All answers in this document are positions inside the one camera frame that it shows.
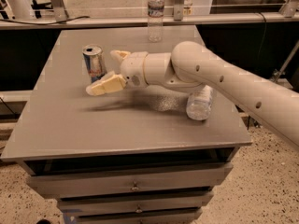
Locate upright clear water bottle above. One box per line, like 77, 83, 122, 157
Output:
148, 0, 164, 42

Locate bottom grey drawer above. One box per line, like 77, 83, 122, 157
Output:
76, 208, 202, 224

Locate black hanging cable right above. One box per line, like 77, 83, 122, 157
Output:
253, 12, 269, 63

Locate grey drawer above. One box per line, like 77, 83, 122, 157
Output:
58, 190, 213, 217
76, 208, 202, 224
28, 162, 233, 199

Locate black cable on rail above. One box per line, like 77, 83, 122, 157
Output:
0, 15, 92, 26

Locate middle grey drawer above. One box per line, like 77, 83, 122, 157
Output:
58, 190, 213, 217

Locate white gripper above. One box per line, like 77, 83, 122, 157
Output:
86, 50, 148, 96

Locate top grey drawer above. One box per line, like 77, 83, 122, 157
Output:
28, 162, 233, 199

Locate grey metal railing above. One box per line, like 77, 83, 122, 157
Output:
0, 12, 299, 30

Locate lying clear plastic bottle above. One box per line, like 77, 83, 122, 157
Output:
186, 86, 213, 121

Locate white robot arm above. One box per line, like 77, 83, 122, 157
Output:
86, 41, 299, 147

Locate Red Bull can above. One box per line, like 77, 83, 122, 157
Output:
82, 44, 107, 82

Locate grey drawer cabinet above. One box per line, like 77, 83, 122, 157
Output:
0, 25, 253, 224

